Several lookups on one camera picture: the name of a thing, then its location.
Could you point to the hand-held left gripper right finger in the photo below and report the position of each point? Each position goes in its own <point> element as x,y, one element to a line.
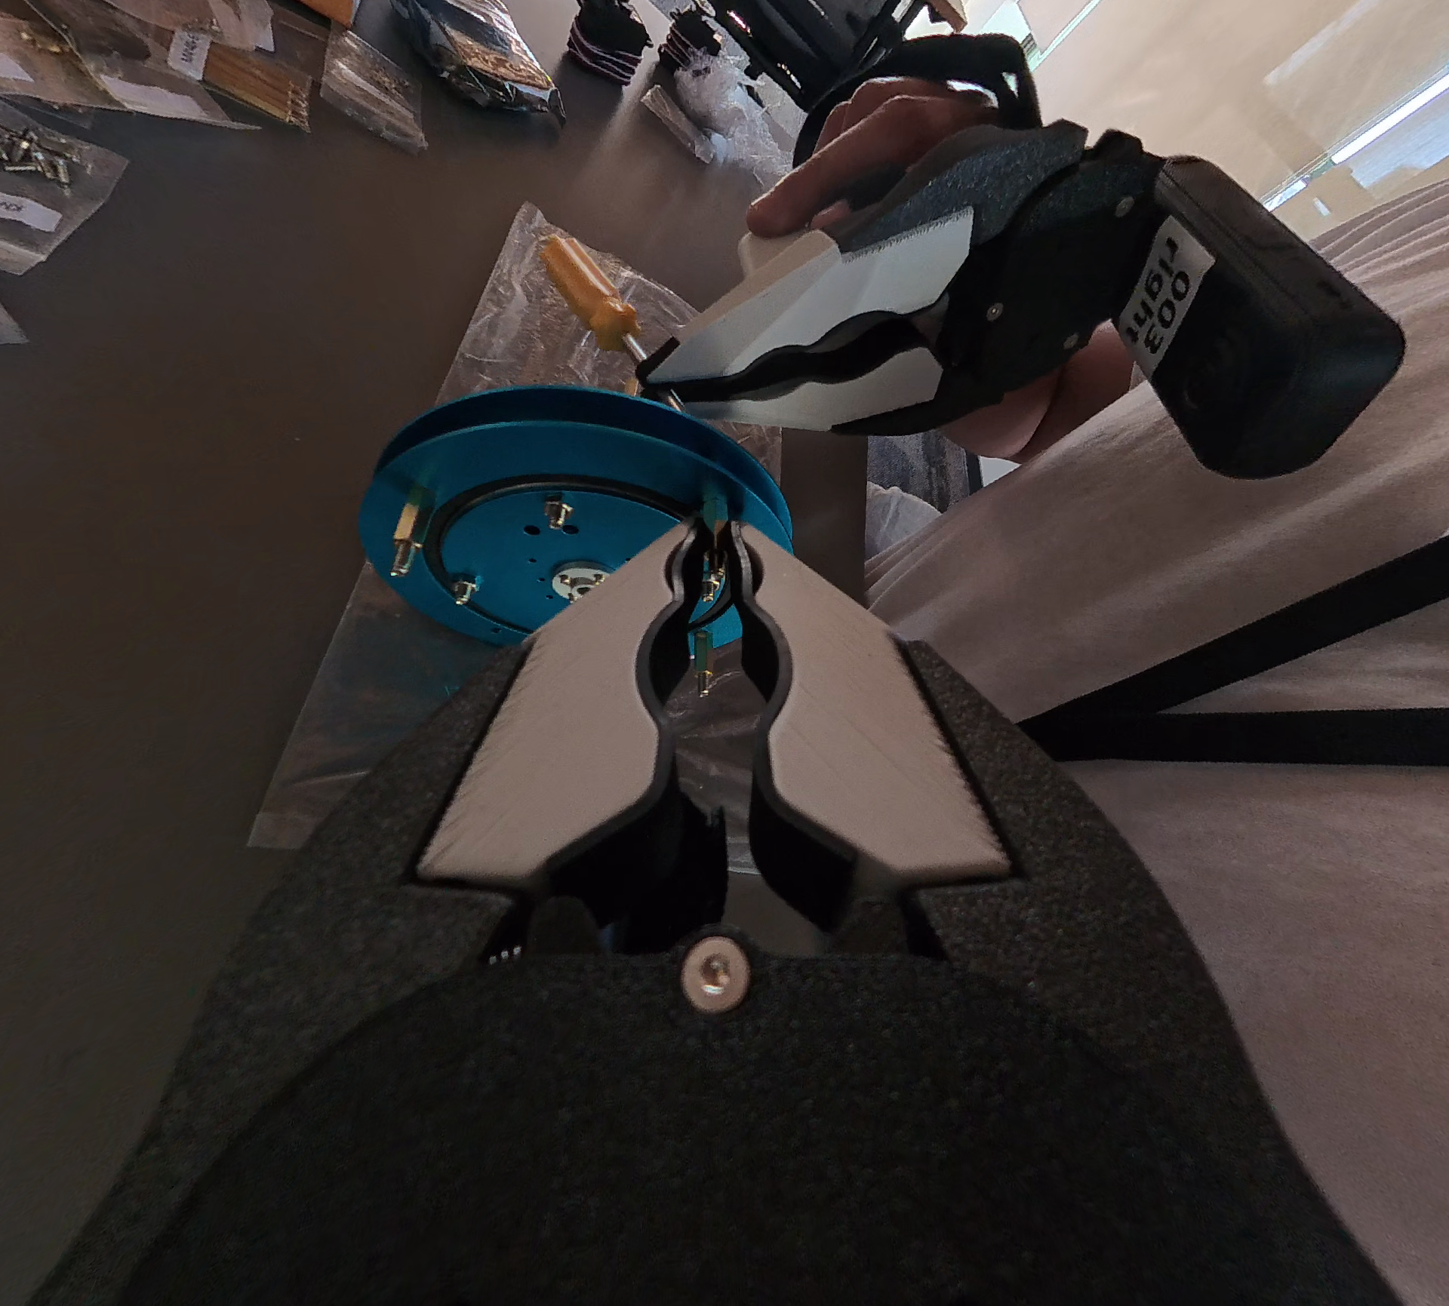
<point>861,753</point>

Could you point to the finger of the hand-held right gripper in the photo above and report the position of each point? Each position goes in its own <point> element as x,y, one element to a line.
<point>849,293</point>
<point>861,385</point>

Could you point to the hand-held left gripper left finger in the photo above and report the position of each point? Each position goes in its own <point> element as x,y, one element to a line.
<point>565,753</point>

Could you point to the blue metal turntable disc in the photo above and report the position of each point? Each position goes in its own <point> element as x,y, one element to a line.
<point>499,446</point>

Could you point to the person's right forearm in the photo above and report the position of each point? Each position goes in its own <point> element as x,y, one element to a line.
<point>1019,424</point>

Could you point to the person's right hand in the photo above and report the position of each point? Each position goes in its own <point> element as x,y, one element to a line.
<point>883,141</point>

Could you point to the clear plastic bag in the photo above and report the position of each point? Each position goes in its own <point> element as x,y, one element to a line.
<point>510,311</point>

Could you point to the black servo motor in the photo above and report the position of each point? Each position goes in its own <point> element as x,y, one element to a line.
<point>607,28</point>

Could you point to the black wrapped bundle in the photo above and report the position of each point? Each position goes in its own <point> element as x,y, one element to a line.
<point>476,51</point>

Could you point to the pile of small screw bags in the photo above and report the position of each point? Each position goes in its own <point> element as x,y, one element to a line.
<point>69,84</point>

